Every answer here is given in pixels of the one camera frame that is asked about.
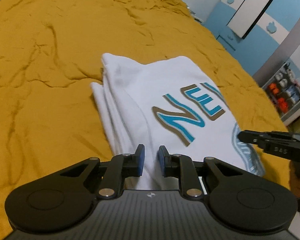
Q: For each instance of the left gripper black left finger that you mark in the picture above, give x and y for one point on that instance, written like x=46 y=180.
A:
x=113 y=173

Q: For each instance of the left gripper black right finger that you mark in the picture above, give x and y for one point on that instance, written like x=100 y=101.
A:
x=185 y=170

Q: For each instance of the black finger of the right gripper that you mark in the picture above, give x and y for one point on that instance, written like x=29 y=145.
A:
x=252 y=137

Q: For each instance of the white printed t-shirt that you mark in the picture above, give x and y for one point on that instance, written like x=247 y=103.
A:
x=170 y=103

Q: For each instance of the right hand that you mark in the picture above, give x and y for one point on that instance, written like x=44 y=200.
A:
x=294 y=181

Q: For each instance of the shelf with toys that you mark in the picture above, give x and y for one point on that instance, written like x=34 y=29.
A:
x=283 y=90

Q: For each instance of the blue and white wardrobe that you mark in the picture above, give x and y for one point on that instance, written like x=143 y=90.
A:
x=251 y=30

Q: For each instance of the mustard yellow bedspread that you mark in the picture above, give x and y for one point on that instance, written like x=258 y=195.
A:
x=50 y=53

